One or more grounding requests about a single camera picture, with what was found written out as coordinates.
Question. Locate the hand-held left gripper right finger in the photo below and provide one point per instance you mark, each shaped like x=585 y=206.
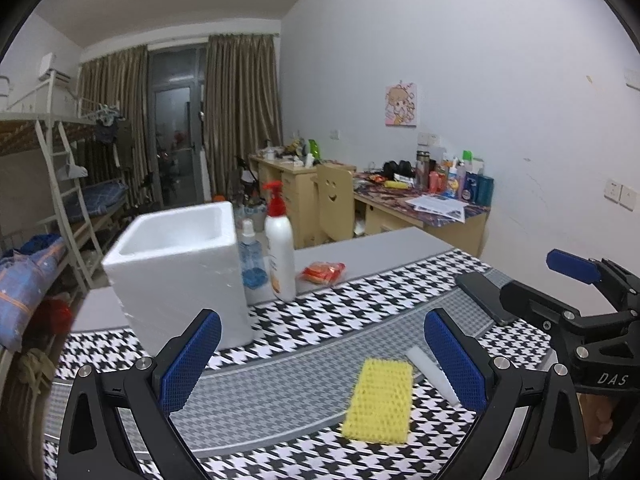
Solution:
x=452 y=360

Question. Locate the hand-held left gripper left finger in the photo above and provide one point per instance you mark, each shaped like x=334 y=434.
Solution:
x=192 y=360

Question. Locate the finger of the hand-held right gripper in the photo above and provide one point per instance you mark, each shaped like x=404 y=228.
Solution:
x=530 y=302
x=572 y=265

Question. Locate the white foam box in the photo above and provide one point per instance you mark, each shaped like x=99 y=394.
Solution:
x=185 y=285

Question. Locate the yellow sponge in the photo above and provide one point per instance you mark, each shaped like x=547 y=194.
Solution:
x=380 y=400

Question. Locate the blue liquid spray bottle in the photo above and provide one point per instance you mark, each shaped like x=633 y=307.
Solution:
x=252 y=265

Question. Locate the person's right hand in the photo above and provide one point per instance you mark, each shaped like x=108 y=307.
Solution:
x=595 y=420

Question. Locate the white plastic tube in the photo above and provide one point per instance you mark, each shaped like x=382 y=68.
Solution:
x=425 y=367

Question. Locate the teal box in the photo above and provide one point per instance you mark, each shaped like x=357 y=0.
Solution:
x=486 y=190

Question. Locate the houndstooth table cloth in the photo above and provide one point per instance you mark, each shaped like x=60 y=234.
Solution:
x=325 y=340

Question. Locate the wooden desk with patterned cover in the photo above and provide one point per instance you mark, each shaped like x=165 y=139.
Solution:
x=425 y=220

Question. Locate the printed paper sheet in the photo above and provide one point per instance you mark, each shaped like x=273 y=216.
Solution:
x=435 y=206

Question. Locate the white bottle with red pump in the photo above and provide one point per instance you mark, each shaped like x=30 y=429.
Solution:
x=280 y=255

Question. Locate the red bag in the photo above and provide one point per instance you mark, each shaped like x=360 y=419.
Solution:
x=57 y=315

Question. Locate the white and blue bottle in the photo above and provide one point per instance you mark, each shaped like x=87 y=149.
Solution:
x=453 y=177

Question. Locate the green capped bottle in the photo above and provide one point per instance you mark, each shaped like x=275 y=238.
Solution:
x=467 y=160

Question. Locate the orange bottle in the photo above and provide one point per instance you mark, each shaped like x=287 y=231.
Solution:
x=436 y=181

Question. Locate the red snack packet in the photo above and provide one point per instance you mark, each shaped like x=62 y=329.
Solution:
x=324 y=273

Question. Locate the olive cloth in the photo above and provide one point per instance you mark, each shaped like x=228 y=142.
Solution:
x=37 y=370

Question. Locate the dark thermos bottle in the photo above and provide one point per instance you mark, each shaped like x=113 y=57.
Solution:
x=423 y=170

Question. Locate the yellow tube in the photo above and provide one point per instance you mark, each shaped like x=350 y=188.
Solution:
x=397 y=185

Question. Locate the blue patterned quilt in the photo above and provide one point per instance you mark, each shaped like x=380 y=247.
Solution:
x=27 y=285

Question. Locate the blue checkered mattress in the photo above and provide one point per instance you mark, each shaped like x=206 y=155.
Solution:
x=102 y=197

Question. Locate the black bag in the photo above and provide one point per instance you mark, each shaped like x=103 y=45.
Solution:
x=398 y=169

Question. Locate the black folding chair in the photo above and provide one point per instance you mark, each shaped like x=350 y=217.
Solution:
x=246 y=177

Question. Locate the wooden smiley chair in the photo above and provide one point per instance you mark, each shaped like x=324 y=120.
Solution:
x=332 y=200

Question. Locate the glass balcony door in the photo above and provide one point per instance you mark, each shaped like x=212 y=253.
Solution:
x=175 y=125

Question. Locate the white metal bunk bed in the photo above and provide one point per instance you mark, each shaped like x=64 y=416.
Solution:
x=55 y=160

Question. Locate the green snack bag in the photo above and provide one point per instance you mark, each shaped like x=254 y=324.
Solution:
x=314 y=148

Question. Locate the hanging dark clothes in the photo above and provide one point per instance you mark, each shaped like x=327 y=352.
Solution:
x=111 y=127

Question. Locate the brown curtain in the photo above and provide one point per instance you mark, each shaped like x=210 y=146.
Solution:
x=115 y=120
x=240 y=110

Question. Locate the white air conditioner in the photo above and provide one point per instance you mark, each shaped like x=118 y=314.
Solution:
x=55 y=66

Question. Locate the double white wall socket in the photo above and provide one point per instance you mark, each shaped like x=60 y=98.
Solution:
x=619 y=194

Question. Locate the pink cartoon wall poster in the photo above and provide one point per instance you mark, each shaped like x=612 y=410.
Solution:
x=401 y=104

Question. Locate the small white wall socket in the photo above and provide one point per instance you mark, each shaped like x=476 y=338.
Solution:
x=335 y=134

